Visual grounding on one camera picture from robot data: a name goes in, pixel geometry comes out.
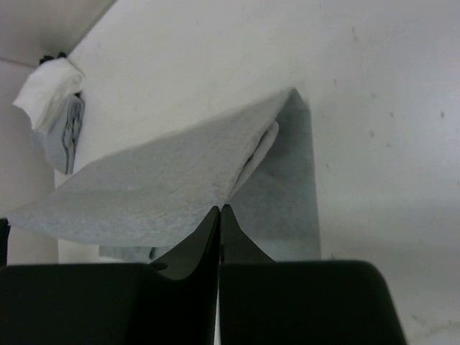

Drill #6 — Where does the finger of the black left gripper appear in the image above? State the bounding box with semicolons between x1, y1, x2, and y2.
0;218;9;267

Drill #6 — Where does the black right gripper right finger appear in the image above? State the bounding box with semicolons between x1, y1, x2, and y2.
219;206;406;344

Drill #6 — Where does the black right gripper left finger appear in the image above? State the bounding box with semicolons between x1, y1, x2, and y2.
1;207;220;344

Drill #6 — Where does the grey tank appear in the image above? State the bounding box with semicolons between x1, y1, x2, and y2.
31;94;85;175
6;88;321;262

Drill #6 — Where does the folded grey tank top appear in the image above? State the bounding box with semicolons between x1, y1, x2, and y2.
31;94;85;175

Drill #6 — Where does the folded white tank top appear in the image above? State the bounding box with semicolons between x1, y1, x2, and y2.
13;57;84;132

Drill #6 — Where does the folded black tank top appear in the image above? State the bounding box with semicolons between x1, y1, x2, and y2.
39;52;67;65

